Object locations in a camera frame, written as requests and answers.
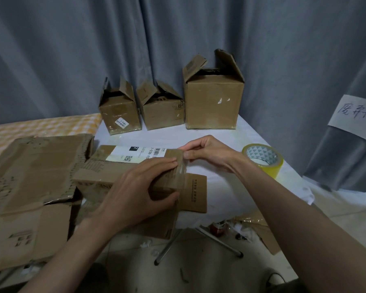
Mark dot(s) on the large open cardboard box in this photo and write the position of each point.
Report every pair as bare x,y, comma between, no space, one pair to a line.
212,100

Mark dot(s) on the torn flattened cardboard sheet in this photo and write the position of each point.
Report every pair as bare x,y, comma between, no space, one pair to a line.
33,167

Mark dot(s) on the person's left forearm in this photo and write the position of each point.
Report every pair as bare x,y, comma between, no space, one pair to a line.
70,259

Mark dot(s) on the person's left hand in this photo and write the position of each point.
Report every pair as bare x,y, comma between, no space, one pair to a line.
125,198

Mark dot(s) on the handwritten white paper sign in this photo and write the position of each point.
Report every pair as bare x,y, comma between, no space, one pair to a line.
353,115

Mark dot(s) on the cardboard scrap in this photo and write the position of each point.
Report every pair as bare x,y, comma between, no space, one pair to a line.
267,238

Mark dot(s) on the flattened cardboard box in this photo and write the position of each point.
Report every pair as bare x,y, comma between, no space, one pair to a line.
27,231

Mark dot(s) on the medium open cardboard box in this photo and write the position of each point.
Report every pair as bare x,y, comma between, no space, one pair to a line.
163,114

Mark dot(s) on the grey curtain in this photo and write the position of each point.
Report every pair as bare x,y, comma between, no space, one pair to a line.
79,42

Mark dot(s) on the person's right thumb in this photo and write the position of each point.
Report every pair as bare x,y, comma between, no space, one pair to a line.
192,154

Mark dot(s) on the yellow checkered cloth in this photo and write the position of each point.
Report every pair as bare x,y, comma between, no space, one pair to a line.
33,128

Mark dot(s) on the person's right forearm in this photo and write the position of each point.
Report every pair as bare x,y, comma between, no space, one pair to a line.
299,228

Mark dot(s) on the small open cardboard box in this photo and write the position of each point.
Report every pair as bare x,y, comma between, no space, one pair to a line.
119,114

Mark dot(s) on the person's left thumb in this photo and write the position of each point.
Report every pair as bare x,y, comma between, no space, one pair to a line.
166,198

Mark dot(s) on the red can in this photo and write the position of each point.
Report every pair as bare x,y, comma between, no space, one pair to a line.
218,228

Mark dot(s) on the person's right hand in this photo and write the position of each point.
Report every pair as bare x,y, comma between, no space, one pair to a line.
215,152

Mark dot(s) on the metal table leg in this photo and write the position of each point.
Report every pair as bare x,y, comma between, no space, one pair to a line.
221,242
170,247

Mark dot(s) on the cardboard box with white label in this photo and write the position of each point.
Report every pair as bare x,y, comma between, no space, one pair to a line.
103,172

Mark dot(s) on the clear packing tape roll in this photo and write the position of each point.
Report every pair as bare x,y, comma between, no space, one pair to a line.
270,167

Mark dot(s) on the white tablecloth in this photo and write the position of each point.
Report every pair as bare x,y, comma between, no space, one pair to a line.
225,189

